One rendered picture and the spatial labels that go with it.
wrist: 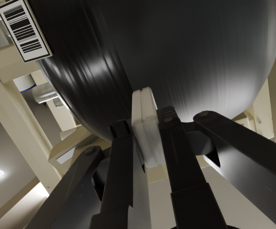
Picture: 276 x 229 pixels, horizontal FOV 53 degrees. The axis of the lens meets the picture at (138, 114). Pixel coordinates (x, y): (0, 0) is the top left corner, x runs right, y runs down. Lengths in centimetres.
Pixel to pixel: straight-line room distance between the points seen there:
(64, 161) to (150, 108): 95
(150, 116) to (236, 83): 21
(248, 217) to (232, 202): 24
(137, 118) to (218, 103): 22
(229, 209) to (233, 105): 292
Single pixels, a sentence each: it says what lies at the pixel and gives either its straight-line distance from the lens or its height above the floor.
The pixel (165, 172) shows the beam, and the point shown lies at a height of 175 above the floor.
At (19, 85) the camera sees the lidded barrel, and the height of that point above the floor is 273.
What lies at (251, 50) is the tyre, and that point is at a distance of 33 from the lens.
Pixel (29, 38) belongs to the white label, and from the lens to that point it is 31.
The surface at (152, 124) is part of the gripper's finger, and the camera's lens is 15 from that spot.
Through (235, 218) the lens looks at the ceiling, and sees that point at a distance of 320.
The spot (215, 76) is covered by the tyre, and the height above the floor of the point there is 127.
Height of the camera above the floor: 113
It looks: 27 degrees up
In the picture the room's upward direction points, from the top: 159 degrees clockwise
